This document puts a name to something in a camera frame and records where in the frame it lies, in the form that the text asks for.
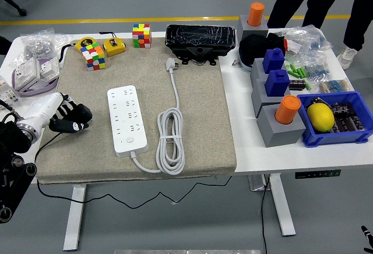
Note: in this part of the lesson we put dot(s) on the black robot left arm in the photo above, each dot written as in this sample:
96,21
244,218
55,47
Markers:
11,143

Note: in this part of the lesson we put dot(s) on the black metal clip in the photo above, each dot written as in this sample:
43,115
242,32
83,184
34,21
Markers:
317,101

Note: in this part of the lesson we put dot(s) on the black plastic-wrapped device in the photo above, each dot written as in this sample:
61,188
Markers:
201,40

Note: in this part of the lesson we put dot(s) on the dark brown capacitor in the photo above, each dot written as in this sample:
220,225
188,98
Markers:
359,123
297,85
344,109
344,125

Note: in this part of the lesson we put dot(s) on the round yellow black tape measure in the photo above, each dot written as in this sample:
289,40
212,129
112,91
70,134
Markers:
84,42

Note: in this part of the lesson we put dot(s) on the blue square peg block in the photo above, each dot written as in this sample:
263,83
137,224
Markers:
277,84
273,60

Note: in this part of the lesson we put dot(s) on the black plug adapter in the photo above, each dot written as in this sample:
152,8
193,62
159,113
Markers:
86,113

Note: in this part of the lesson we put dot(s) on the square yellow tape measure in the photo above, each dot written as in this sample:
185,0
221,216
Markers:
115,47

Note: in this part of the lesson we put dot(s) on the grey socket block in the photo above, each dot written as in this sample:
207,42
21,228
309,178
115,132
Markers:
244,29
259,96
256,69
279,134

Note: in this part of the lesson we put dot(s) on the white label packet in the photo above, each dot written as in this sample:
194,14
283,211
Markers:
294,46

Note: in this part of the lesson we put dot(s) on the orange cylinder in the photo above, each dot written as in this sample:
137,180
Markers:
287,109
256,13

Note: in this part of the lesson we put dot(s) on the black desk control panel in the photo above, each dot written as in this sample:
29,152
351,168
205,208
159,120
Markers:
317,174

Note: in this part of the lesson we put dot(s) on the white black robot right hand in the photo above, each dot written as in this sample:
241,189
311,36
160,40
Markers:
367,233

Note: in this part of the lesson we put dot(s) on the purple tray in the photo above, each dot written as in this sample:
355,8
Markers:
35,91

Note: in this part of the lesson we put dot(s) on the white power strip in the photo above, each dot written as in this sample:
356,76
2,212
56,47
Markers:
126,120

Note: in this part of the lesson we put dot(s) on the clear bag beige blue resistors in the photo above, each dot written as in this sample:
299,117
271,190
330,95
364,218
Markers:
335,86

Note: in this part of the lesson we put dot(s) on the yellow lemon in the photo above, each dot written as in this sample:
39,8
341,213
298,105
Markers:
320,118

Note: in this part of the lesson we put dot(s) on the empty clear plastic bag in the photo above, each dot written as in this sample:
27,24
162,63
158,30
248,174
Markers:
62,40

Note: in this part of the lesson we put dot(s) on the blue plastic bin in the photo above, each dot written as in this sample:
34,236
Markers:
335,139

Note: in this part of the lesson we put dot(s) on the white circuit breaker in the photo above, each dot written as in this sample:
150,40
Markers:
6,96

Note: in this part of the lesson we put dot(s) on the clear bag metal nuts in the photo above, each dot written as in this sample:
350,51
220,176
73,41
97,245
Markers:
36,45

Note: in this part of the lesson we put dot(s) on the pale blue dish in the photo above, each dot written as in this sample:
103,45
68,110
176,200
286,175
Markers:
244,65

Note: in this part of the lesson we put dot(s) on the small clear bag blue resistors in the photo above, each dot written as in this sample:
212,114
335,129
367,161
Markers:
316,69

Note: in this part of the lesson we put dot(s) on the colourful puzzle cube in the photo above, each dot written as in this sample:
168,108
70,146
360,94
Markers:
93,57
141,36

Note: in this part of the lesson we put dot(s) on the green cylinder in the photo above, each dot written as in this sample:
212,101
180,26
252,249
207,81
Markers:
299,72
293,72
304,72
287,70
307,85

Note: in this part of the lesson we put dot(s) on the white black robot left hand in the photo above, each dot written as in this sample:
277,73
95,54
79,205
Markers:
40,112

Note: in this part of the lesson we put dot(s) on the grey-brown mat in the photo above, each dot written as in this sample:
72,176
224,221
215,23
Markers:
204,120

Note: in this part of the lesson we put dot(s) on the grey under-desk control box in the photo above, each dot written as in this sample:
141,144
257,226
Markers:
258,182

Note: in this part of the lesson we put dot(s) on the white socket box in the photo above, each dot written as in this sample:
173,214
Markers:
26,73
49,68

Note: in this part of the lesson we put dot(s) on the white table leg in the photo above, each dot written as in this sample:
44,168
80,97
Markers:
281,204
75,219

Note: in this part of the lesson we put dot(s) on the large clear bag blue resistors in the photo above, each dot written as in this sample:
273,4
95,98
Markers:
309,37

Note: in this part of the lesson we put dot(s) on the person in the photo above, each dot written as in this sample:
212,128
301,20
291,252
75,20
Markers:
291,0
360,18

